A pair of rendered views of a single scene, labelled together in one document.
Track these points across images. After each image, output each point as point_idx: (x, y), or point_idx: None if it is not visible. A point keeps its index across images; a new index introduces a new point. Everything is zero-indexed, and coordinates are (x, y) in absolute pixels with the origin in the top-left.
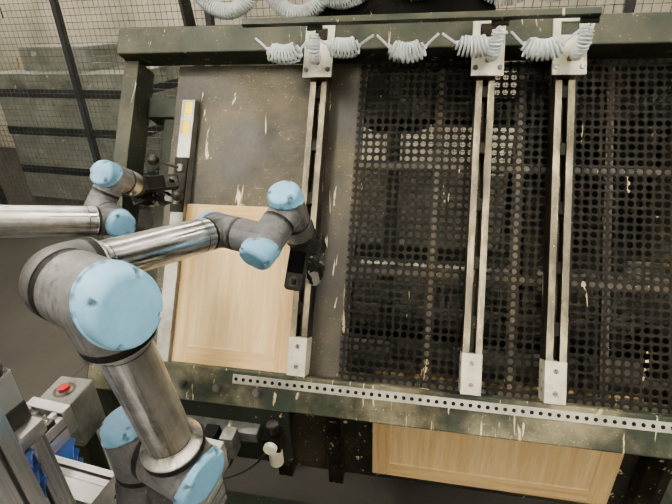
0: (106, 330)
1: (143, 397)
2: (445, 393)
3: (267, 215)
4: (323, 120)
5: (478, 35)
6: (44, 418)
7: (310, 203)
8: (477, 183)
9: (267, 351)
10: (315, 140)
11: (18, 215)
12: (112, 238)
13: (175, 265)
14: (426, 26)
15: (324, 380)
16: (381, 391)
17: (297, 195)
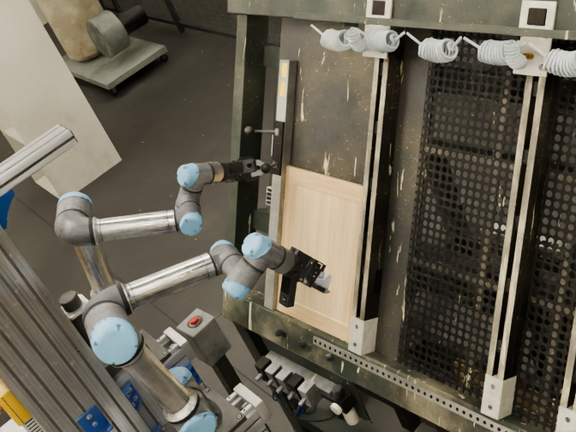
0: (104, 357)
1: (143, 382)
2: (473, 407)
3: (241, 261)
4: (384, 102)
5: (525, 23)
6: (165, 350)
7: (371, 189)
8: (516, 199)
9: (342, 321)
10: (377, 123)
11: (121, 226)
12: (135, 281)
13: (276, 225)
14: (476, 5)
15: (378, 363)
16: (420, 387)
17: (257, 249)
